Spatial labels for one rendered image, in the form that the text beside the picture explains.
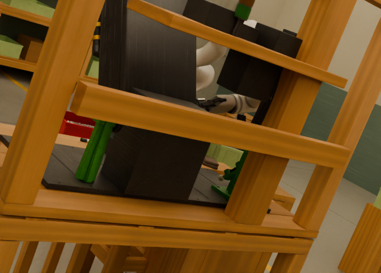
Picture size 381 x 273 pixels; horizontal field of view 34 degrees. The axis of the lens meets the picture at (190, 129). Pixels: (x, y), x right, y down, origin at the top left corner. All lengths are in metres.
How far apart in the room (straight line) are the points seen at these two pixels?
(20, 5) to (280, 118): 5.68
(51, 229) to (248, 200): 0.81
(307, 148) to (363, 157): 7.62
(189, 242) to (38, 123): 0.81
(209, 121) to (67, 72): 0.53
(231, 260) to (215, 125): 1.66
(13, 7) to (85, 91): 5.96
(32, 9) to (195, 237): 5.79
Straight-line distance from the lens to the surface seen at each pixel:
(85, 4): 1.76
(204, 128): 2.07
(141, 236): 2.19
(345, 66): 10.49
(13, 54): 7.89
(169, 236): 2.27
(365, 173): 10.04
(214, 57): 3.11
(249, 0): 2.12
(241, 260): 3.69
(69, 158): 2.40
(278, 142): 2.34
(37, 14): 7.87
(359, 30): 10.53
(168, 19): 1.88
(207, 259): 3.56
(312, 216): 2.78
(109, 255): 3.38
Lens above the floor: 1.57
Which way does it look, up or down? 10 degrees down
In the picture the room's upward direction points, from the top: 21 degrees clockwise
